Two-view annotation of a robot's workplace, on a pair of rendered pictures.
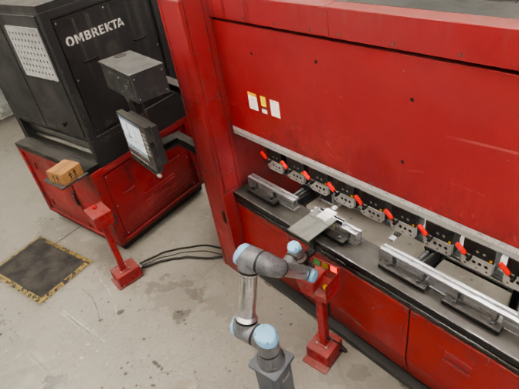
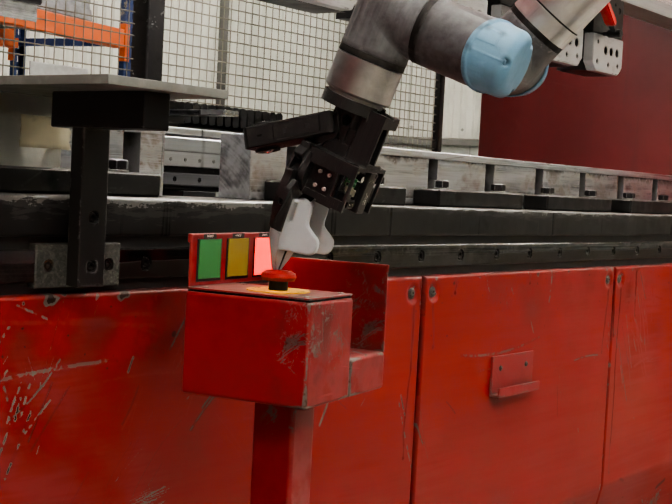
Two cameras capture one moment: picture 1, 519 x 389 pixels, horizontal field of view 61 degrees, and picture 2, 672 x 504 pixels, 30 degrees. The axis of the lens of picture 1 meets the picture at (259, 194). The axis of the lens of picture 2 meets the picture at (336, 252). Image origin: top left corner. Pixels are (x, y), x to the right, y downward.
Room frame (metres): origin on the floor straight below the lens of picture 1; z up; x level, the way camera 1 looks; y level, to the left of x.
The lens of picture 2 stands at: (2.30, 1.12, 0.90)
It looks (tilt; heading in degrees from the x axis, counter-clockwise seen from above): 3 degrees down; 252
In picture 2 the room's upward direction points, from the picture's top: 3 degrees clockwise
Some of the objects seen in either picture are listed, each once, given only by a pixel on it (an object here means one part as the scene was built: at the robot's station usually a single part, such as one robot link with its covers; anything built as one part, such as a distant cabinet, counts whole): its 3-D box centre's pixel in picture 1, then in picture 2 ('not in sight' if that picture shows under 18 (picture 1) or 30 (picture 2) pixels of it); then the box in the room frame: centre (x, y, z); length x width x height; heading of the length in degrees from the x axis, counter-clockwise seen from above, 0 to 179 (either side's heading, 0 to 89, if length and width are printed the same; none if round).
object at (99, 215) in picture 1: (112, 245); not in sight; (3.01, 1.33, 0.41); 0.25 x 0.20 x 0.83; 125
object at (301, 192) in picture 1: (318, 184); not in sight; (2.81, -0.47, 0.81); 0.64 x 0.08 x 0.14; 125
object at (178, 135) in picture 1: (179, 147); not in sight; (3.13, 0.56, 1.18); 0.40 x 0.24 x 0.07; 35
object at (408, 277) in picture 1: (402, 275); (338, 193); (1.70, -0.72, 0.89); 0.30 x 0.05 x 0.03; 35
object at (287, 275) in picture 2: not in sight; (278, 285); (1.92, -0.23, 0.79); 0.04 x 0.04 x 0.04
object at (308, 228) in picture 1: (312, 224); (85, 87); (2.14, -0.30, 1.00); 0.26 x 0.18 x 0.01; 125
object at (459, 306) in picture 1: (470, 313); (470, 199); (1.37, -0.95, 0.89); 0.30 x 0.05 x 0.03; 35
